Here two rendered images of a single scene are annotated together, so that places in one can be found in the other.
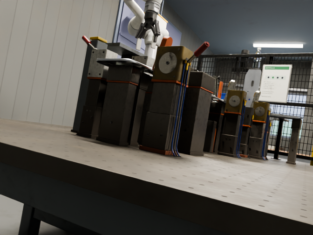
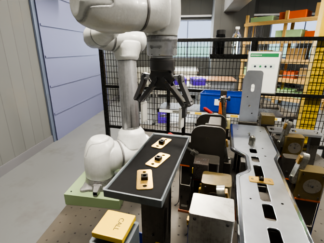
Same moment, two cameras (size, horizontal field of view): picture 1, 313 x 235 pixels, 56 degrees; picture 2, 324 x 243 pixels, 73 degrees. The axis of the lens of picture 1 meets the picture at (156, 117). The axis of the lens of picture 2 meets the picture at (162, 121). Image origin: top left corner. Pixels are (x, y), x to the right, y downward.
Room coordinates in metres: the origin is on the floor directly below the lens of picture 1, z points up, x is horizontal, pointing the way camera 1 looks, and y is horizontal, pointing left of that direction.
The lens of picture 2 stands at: (1.06, 0.36, 1.46)
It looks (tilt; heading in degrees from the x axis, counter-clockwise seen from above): 18 degrees down; 340
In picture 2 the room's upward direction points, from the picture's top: straight up
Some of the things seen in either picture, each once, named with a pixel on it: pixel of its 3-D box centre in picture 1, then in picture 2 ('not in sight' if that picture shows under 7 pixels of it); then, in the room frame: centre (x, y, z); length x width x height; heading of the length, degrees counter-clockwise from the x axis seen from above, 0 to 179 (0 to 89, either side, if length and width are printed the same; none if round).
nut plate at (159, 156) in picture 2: not in sight; (158, 158); (1.59, 0.18, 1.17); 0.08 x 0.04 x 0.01; 130
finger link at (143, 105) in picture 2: (139, 44); (143, 112); (1.75, 0.18, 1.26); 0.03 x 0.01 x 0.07; 133
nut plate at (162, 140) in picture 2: not in sight; (161, 141); (1.70, 0.13, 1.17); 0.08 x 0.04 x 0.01; 133
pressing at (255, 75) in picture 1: (250, 91); (250, 97); (2.18, -0.66, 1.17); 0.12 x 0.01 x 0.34; 54
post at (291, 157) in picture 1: (294, 141); (310, 156); (1.87, -0.89, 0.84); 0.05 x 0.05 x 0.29; 54
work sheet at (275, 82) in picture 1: (274, 83); (261, 73); (2.36, -0.90, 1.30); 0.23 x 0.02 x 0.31; 54
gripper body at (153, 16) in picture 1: (149, 21); (162, 73); (1.70, 0.13, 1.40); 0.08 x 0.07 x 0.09; 43
